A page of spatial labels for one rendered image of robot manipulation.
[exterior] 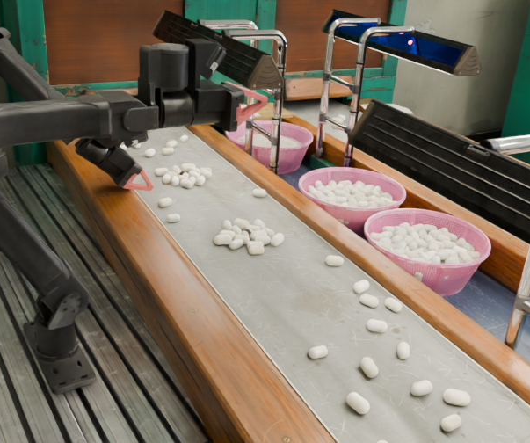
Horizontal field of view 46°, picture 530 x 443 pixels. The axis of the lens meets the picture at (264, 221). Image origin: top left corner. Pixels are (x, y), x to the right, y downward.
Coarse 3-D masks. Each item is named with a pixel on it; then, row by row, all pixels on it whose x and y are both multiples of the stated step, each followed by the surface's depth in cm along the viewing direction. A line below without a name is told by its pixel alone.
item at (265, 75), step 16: (160, 16) 175; (176, 16) 167; (160, 32) 171; (176, 32) 164; (192, 32) 156; (208, 32) 150; (240, 48) 136; (256, 48) 131; (224, 64) 138; (240, 64) 133; (256, 64) 128; (272, 64) 128; (240, 80) 131; (256, 80) 128; (272, 80) 130
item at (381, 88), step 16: (368, 80) 238; (384, 80) 242; (16, 96) 207; (64, 96) 189; (272, 96) 222; (368, 96) 242; (384, 96) 245; (32, 144) 190; (16, 160) 238; (32, 160) 194
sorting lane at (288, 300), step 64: (192, 192) 155; (192, 256) 126; (256, 256) 128; (320, 256) 130; (256, 320) 108; (320, 320) 109; (384, 320) 110; (320, 384) 94; (384, 384) 95; (448, 384) 95
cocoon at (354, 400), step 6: (348, 396) 89; (354, 396) 89; (360, 396) 89; (348, 402) 89; (354, 402) 88; (360, 402) 88; (366, 402) 88; (354, 408) 88; (360, 408) 87; (366, 408) 87
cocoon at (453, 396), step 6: (450, 390) 91; (456, 390) 91; (444, 396) 91; (450, 396) 90; (456, 396) 90; (462, 396) 90; (468, 396) 90; (450, 402) 91; (456, 402) 90; (462, 402) 90; (468, 402) 90
